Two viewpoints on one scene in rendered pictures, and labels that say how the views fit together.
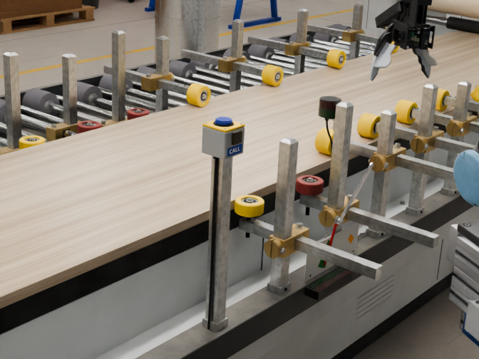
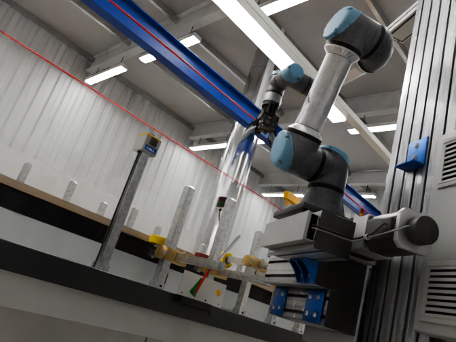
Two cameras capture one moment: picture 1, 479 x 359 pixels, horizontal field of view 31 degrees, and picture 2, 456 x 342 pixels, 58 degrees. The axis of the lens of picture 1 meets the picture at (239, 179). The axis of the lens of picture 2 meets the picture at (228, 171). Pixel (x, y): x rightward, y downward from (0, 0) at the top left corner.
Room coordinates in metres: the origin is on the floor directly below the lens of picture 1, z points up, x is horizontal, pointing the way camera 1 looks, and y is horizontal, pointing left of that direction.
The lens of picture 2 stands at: (0.47, -0.54, 0.69)
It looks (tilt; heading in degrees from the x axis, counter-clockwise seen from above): 18 degrees up; 10
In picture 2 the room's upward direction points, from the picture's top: 17 degrees clockwise
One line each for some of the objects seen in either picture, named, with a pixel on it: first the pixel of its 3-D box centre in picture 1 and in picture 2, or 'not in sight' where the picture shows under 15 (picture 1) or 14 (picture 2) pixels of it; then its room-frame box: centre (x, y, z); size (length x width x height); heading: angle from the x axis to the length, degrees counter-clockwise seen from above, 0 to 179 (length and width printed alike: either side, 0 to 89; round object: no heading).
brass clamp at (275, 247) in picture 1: (286, 241); (172, 255); (2.11, -0.13, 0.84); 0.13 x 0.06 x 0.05; 142
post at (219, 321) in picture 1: (217, 243); (121, 208); (1.89, 0.04, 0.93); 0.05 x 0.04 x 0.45; 142
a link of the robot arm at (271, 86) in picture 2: not in sight; (277, 85); (1.97, -0.37, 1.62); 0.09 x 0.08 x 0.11; 28
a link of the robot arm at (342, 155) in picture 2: not in sight; (328, 169); (1.75, -0.63, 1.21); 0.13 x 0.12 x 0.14; 118
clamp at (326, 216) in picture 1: (338, 211); (214, 269); (2.31, -0.29, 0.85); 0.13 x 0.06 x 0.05; 142
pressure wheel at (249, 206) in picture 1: (248, 217); (155, 248); (2.21, -0.03, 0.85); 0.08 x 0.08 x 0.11
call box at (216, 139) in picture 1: (222, 139); (146, 146); (1.89, 0.04, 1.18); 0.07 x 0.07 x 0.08; 52
